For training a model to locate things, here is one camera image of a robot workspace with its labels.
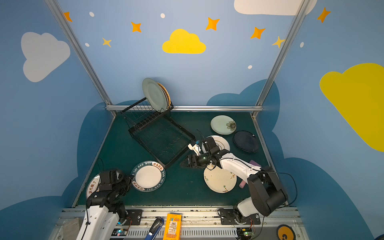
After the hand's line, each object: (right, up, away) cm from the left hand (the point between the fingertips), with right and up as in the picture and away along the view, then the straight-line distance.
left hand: (137, 176), depth 83 cm
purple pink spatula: (+60, -5, +1) cm, 60 cm away
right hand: (+28, +7, -2) cm, 29 cm away
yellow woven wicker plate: (+17, +44, +6) cm, 48 cm away
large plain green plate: (+8, +47, +7) cm, 48 cm away
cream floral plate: (+47, -4, +4) cm, 47 cm away
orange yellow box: (+22, -20, -15) cm, 34 cm away
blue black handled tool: (+14, -19, -15) cm, 28 cm away
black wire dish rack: (+6, +21, +24) cm, 33 cm away
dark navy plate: (+70, +17, +24) cm, 76 cm away
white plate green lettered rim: (+5, -2, +6) cm, 8 cm away
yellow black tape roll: (+76, -24, -11) cm, 81 cm away
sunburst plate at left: (-26, -6, +1) cm, 27 cm away
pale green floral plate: (+55, +29, +33) cm, 70 cm away
